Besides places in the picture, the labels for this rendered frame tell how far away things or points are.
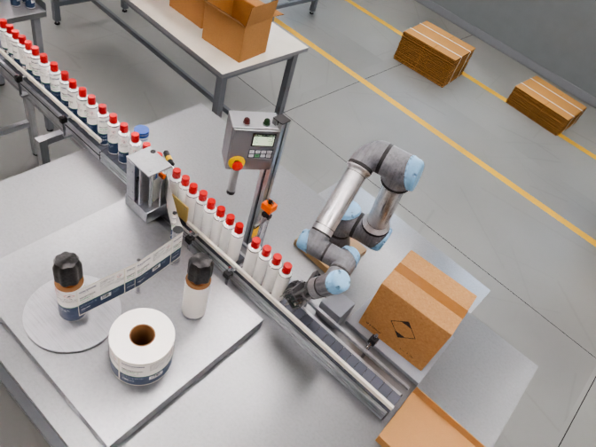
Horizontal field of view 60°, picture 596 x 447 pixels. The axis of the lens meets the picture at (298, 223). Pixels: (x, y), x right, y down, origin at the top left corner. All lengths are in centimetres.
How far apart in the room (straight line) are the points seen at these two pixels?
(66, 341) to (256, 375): 65
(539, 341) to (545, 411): 49
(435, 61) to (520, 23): 161
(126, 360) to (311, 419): 66
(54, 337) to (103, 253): 38
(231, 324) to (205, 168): 89
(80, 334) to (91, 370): 13
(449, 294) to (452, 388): 38
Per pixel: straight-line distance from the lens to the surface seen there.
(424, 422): 204
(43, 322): 194
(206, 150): 265
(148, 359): 169
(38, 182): 246
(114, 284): 186
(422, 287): 197
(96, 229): 218
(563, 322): 402
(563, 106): 608
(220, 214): 201
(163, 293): 199
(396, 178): 183
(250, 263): 200
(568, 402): 365
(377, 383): 198
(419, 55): 581
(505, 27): 712
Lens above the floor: 252
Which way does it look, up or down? 45 degrees down
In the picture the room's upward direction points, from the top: 19 degrees clockwise
